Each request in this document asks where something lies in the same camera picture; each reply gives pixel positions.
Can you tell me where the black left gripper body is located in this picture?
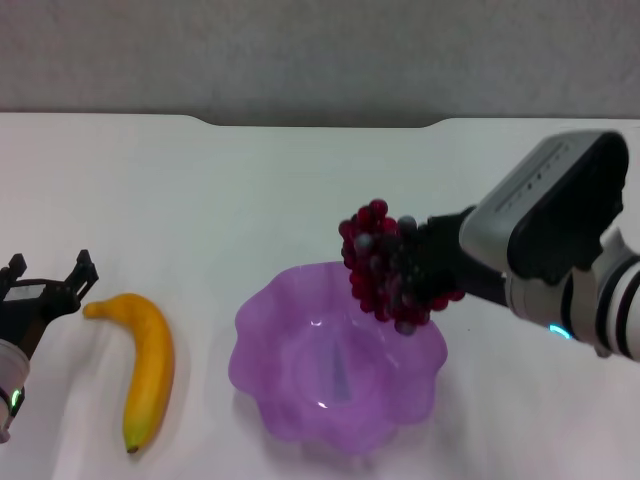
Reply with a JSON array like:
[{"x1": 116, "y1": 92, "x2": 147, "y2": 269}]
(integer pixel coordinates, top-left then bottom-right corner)
[{"x1": 0, "y1": 277, "x2": 85, "y2": 359}]

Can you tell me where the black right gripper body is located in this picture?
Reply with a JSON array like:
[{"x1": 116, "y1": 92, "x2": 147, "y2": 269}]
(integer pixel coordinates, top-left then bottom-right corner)
[{"x1": 424, "y1": 206, "x2": 509, "y2": 307}]

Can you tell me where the dark red grape bunch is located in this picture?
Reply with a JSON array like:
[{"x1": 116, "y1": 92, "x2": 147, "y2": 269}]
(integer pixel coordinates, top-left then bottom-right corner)
[{"x1": 338, "y1": 198, "x2": 467, "y2": 337}]

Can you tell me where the yellow banana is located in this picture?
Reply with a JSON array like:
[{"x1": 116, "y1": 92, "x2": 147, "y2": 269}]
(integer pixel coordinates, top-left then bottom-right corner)
[{"x1": 82, "y1": 292, "x2": 177, "y2": 455}]

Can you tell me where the purple translucent wavy bowl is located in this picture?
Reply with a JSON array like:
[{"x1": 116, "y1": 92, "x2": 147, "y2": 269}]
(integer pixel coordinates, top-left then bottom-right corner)
[{"x1": 227, "y1": 259, "x2": 449, "y2": 458}]

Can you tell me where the right wrist camera black silver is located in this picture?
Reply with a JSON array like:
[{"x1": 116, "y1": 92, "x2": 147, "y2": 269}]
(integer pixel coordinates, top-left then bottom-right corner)
[{"x1": 458, "y1": 130, "x2": 631, "y2": 287}]

